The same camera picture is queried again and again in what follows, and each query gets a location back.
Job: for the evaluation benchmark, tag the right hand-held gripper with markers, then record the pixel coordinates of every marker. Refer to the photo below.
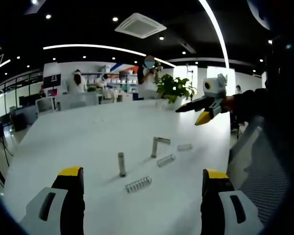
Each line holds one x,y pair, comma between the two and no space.
214,86

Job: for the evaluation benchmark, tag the white ceiling air conditioner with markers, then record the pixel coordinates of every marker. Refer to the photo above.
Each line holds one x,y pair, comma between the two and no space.
140,25

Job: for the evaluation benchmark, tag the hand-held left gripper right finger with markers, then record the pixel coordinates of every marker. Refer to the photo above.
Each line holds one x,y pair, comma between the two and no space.
218,195

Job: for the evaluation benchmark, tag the metal pin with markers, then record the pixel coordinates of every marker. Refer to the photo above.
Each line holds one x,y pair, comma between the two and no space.
122,164
154,148
163,140

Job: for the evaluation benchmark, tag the white computer monitor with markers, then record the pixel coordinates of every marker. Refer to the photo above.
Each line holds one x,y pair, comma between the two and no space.
44,104

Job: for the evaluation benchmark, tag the green potted plant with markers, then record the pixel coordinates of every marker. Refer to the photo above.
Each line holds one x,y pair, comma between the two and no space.
175,88

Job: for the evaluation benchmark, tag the person's right forearm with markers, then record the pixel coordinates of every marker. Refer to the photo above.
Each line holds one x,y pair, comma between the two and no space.
247,104

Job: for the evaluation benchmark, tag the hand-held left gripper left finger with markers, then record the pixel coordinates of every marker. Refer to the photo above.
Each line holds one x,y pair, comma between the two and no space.
63,195

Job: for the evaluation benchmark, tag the person's body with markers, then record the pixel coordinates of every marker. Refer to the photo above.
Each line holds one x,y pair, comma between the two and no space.
286,102

